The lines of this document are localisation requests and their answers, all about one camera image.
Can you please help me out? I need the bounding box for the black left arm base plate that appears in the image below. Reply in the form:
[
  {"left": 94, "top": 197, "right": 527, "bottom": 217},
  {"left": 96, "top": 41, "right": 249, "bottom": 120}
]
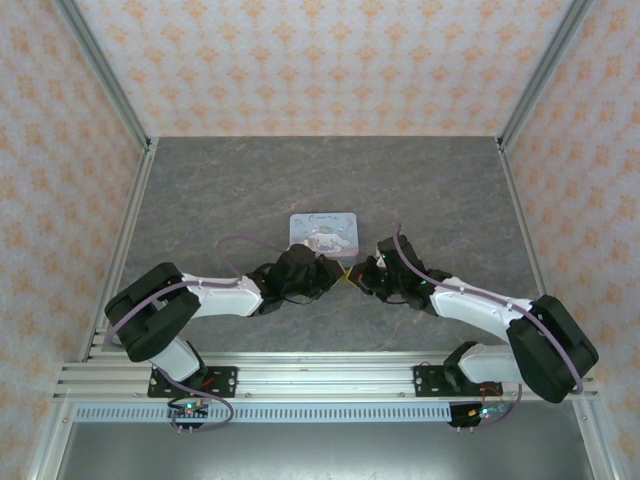
[{"left": 147, "top": 365, "right": 239, "bottom": 399}]

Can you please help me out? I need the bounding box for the pastel cartoon print tin box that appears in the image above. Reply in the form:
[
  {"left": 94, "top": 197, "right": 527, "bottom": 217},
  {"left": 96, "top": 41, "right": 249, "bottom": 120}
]
[{"left": 288, "top": 211, "right": 362, "bottom": 259}]

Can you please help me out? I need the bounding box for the grey metal lower panel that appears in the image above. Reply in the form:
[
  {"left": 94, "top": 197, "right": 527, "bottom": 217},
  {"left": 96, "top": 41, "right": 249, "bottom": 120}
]
[{"left": 49, "top": 420, "right": 596, "bottom": 480}]

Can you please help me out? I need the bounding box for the aluminium mounting rail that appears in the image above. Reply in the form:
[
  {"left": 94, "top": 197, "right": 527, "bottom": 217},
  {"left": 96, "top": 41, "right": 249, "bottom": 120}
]
[{"left": 52, "top": 351, "right": 600, "bottom": 402}]

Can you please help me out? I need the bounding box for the aluminium frame post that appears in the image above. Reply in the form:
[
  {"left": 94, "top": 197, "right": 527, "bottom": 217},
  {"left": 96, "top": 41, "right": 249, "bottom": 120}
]
[
  {"left": 53, "top": 0, "right": 154, "bottom": 152},
  {"left": 498, "top": 0, "right": 595, "bottom": 152}
]

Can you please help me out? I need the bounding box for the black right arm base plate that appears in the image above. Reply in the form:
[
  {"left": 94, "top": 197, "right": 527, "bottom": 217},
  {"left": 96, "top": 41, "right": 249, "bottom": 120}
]
[{"left": 413, "top": 364, "right": 502, "bottom": 399}]

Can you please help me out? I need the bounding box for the slotted grey cable duct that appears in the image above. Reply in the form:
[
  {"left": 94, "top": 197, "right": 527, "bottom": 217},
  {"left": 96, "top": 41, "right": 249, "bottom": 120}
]
[{"left": 73, "top": 404, "right": 584, "bottom": 424}]

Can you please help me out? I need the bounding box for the aluminium table side rail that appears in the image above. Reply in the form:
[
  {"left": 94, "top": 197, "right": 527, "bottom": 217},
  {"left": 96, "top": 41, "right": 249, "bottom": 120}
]
[
  {"left": 78, "top": 139, "right": 160, "bottom": 362},
  {"left": 495, "top": 139, "right": 572, "bottom": 362}
]

